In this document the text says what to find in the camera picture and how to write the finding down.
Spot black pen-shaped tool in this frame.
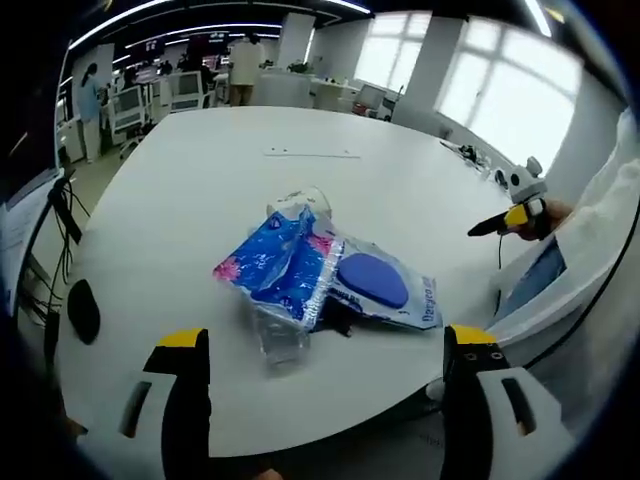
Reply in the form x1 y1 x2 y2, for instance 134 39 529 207
467 212 509 238

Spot person's right hand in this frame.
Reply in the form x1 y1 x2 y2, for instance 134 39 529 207
518 198 574 243

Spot person's blue jeans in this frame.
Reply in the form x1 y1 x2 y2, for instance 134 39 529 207
492 234 569 321

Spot small clutter of dark items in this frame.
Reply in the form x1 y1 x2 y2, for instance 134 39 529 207
439 139 494 169

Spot white workstation cabinet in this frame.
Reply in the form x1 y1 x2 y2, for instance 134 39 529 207
168 70 205 114
110 85 149 146

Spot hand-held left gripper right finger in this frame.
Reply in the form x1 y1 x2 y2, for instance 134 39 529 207
438 323 577 480

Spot large window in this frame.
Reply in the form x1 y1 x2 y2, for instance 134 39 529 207
352 10 434 99
432 19 584 174

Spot white strip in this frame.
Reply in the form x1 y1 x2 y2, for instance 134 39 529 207
263 146 362 161

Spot black computer mouse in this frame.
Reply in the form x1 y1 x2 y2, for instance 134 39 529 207
67 278 103 346

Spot white table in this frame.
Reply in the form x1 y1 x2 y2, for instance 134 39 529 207
53 104 587 459

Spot blue floral tissue packet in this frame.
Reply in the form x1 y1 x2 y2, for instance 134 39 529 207
213 205 346 326

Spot clear packet with blue sponge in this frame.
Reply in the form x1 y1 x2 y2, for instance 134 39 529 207
305 234 445 332

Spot long black cable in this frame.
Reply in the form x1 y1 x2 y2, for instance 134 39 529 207
519 197 640 374

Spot clear plastic bag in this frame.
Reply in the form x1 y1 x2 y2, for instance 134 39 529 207
252 185 335 377

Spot bundle of black cables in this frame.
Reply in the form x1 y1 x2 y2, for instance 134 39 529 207
19 174 91 351

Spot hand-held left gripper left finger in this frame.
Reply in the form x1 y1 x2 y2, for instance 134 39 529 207
59 327 212 480

